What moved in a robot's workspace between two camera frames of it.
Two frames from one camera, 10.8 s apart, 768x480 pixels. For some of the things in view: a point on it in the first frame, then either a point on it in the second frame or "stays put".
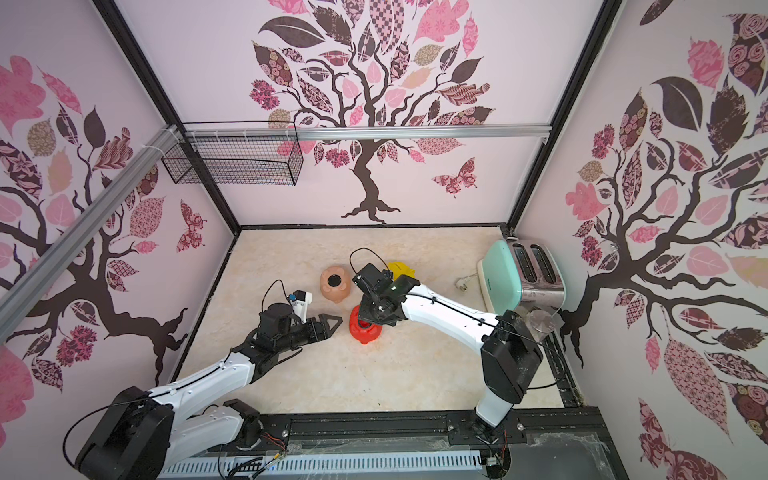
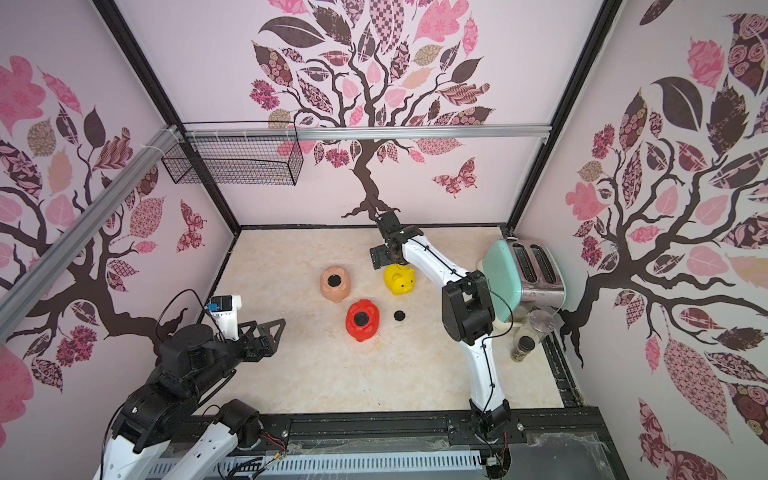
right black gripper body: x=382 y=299 to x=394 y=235
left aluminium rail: x=60 y=253 stays put
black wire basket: x=267 y=153 stays put
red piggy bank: x=363 y=331 stays put
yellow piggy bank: x=398 y=268 stays put
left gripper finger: x=322 y=328 to x=267 y=343
